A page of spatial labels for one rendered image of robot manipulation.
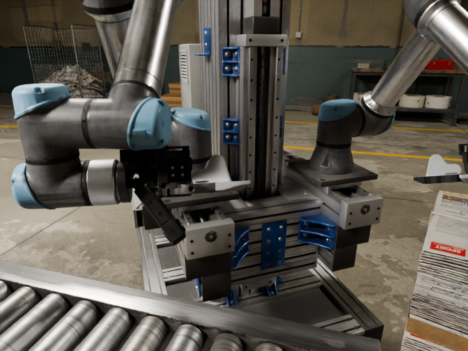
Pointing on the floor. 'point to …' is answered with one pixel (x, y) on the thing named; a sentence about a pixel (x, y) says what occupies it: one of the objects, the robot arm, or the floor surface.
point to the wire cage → (82, 76)
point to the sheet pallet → (173, 99)
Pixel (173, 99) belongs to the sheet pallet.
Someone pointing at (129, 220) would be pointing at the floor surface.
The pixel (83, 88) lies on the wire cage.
